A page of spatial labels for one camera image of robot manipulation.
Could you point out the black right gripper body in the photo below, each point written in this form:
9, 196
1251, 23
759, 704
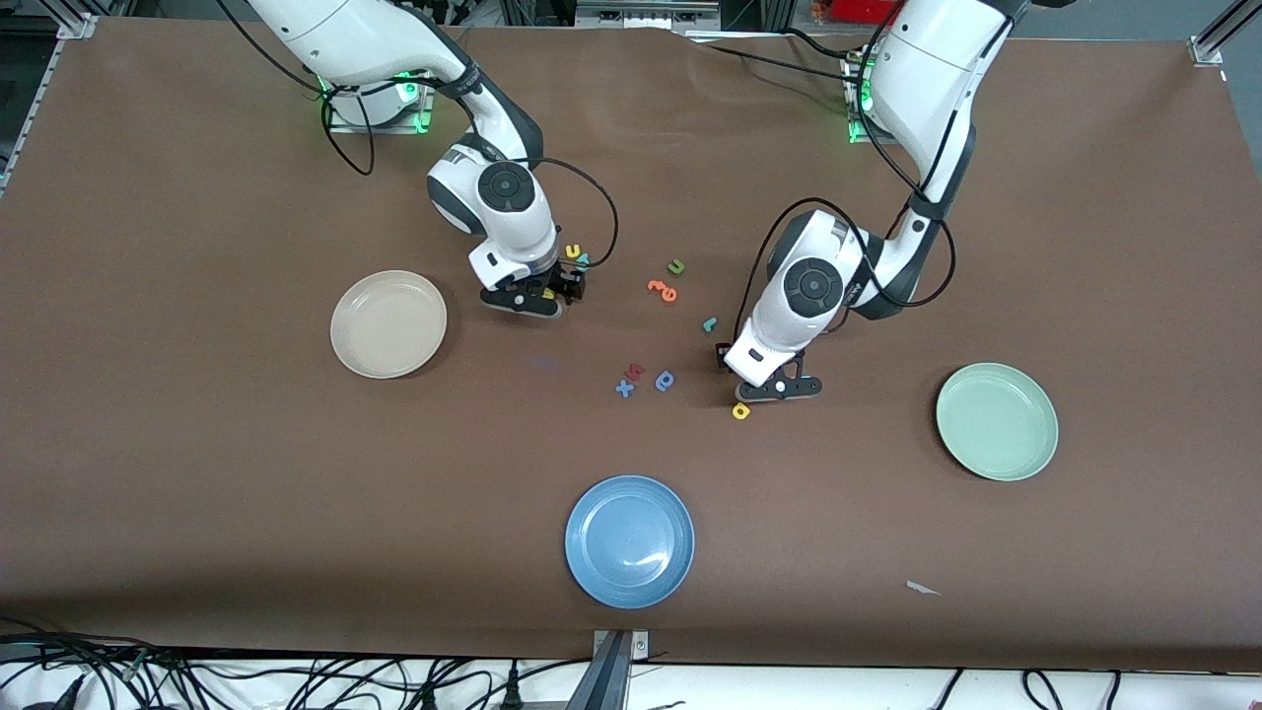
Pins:
566, 280

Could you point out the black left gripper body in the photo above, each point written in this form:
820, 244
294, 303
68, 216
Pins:
723, 352

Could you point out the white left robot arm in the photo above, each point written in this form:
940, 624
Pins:
927, 79

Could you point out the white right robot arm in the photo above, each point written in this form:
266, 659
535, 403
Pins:
375, 39

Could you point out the blue foam letter a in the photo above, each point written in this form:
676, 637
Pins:
671, 378

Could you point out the beige brown plate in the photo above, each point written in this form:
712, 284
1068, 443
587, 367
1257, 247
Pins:
388, 324

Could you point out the blue plate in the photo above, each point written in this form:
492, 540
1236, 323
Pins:
629, 542

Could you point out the grey metal device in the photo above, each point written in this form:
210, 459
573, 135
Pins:
646, 14

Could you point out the pale green plate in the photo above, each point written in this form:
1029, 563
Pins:
997, 422

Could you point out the white paper scrap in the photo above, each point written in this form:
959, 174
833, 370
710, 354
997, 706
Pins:
922, 589

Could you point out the red box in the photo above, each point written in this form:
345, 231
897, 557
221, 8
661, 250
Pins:
863, 10

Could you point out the black power plug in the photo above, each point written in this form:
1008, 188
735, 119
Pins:
429, 698
512, 690

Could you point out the brown paper table cover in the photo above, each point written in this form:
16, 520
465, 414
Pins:
197, 444

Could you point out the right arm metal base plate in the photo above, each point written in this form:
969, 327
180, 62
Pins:
426, 118

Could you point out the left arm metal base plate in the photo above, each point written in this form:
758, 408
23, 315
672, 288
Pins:
854, 133

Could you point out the aluminium table edge bracket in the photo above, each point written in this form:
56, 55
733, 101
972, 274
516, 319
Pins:
616, 661

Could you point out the aluminium frame profile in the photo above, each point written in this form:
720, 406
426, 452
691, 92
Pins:
1208, 44
79, 27

